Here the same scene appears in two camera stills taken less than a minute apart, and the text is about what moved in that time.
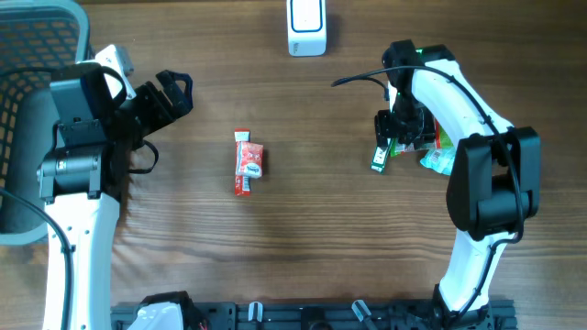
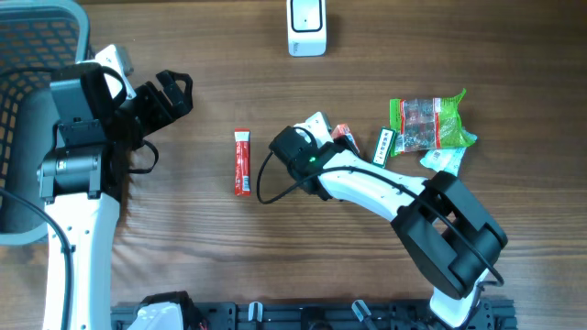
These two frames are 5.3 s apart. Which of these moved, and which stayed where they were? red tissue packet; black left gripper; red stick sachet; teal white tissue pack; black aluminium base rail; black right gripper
Moved: black right gripper; red tissue packet
Stayed: black aluminium base rail; black left gripper; teal white tissue pack; red stick sachet
